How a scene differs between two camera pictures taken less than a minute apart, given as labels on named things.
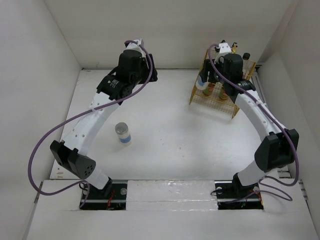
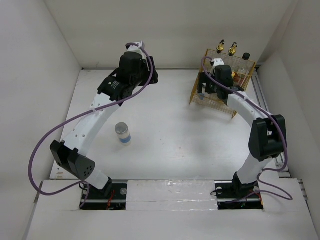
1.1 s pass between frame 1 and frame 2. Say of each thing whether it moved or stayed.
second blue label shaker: stayed
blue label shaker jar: moved
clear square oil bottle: stayed
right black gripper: moved
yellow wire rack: stayed
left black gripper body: stayed
